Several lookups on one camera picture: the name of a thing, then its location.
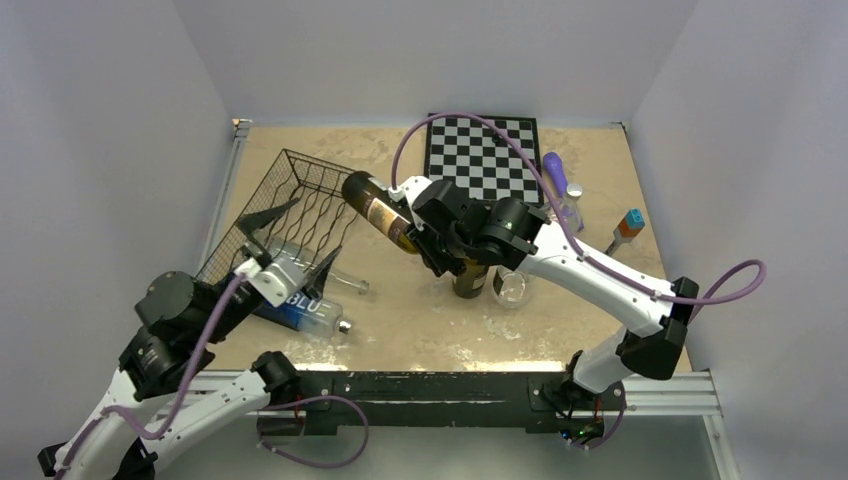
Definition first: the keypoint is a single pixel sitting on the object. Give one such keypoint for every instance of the purple flashlight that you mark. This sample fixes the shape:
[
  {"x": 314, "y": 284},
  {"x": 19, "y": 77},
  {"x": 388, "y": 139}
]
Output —
[{"x": 553, "y": 165}]

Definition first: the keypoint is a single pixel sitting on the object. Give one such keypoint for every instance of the blue square bottle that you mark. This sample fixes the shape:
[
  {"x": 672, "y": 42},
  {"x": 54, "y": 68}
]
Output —
[{"x": 322, "y": 318}]

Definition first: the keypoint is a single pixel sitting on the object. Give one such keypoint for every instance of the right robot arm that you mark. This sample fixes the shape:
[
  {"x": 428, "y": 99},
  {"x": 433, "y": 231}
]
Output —
[{"x": 452, "y": 231}]

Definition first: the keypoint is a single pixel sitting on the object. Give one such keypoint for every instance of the clear bottle far silver cap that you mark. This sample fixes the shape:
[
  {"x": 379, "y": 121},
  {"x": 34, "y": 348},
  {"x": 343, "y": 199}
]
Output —
[{"x": 567, "y": 202}]

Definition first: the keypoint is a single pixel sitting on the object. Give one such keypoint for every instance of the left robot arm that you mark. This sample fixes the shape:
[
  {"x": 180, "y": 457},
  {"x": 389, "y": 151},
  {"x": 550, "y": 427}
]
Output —
[{"x": 141, "y": 423}]

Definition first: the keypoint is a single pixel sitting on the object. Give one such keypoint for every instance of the clear bottle silver cap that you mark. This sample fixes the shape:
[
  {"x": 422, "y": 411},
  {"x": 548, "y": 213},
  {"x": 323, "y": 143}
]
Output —
[
  {"x": 511, "y": 289},
  {"x": 567, "y": 202}
]

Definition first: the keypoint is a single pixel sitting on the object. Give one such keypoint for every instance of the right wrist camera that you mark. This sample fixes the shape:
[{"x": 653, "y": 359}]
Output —
[{"x": 408, "y": 192}]

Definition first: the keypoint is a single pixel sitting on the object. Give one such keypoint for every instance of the black white chessboard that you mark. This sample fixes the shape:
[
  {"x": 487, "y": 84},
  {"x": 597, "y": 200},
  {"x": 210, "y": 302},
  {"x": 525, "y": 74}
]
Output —
[{"x": 462, "y": 151}]

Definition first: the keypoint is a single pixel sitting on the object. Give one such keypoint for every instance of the clear bottle near silver cap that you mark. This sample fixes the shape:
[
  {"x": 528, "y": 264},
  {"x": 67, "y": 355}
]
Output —
[{"x": 511, "y": 289}]

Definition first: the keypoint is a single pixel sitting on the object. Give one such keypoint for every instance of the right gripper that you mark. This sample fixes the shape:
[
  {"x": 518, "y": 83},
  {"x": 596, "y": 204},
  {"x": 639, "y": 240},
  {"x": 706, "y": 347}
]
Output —
[{"x": 420, "y": 239}]

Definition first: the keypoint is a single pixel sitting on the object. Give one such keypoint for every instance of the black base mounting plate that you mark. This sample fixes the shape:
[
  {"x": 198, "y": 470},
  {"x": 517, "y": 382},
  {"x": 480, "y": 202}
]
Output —
[{"x": 531, "y": 401}]

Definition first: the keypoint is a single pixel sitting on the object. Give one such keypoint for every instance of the clear wine bottle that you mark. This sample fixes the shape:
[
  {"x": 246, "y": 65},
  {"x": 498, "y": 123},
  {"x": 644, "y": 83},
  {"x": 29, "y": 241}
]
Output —
[{"x": 307, "y": 259}]

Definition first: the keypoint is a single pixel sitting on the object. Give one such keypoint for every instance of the black wire wine rack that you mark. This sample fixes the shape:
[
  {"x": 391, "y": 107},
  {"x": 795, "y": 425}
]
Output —
[{"x": 320, "y": 220}]

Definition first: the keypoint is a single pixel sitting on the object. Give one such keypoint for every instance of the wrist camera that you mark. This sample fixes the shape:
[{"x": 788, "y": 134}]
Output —
[
  {"x": 276, "y": 282},
  {"x": 408, "y": 192}
]

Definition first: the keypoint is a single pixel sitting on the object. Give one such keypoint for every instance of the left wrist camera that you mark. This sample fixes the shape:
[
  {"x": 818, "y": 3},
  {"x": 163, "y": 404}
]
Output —
[{"x": 276, "y": 282}]

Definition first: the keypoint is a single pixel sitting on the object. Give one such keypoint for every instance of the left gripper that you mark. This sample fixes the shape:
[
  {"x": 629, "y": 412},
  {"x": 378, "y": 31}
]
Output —
[{"x": 255, "y": 221}]

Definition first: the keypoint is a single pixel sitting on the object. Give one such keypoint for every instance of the green bottle grey neck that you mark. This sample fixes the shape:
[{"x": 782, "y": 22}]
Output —
[{"x": 370, "y": 198}]

